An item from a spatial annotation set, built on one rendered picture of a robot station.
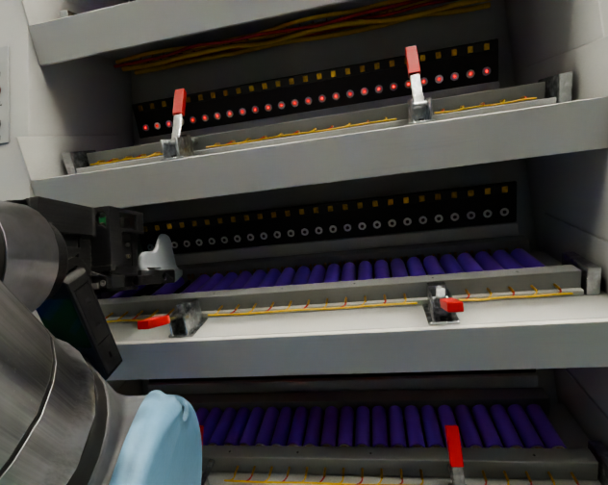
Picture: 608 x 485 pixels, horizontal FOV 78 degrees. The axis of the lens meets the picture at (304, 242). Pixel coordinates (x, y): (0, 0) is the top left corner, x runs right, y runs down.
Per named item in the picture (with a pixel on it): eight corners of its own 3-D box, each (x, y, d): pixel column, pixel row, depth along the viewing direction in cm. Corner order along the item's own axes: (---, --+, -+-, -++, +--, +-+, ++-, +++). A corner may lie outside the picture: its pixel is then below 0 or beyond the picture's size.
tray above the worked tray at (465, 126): (609, 148, 34) (621, -27, 30) (41, 217, 45) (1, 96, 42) (521, 141, 53) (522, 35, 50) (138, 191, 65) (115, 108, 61)
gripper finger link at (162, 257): (196, 235, 49) (145, 229, 41) (199, 280, 49) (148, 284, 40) (177, 238, 50) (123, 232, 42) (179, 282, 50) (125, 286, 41)
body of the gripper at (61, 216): (149, 214, 41) (56, 192, 29) (153, 293, 40) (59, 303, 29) (88, 220, 43) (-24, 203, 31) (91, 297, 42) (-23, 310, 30)
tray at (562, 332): (643, 367, 32) (654, 262, 30) (43, 382, 44) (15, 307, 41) (540, 279, 51) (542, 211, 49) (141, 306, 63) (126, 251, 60)
